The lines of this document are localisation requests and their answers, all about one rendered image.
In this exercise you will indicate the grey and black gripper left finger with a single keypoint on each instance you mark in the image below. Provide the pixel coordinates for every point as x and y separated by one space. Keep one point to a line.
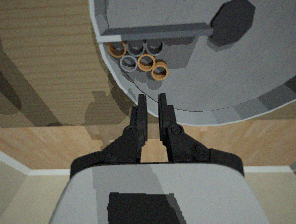
126 148

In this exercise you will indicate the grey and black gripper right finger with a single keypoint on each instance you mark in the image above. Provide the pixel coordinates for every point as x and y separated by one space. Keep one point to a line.
183 147

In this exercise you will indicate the grey metal ring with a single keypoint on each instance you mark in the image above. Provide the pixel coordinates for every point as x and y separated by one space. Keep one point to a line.
134 52
128 67
154 52

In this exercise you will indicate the bronze bushing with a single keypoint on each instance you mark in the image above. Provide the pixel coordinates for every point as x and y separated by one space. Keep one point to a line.
114 52
161 75
143 66

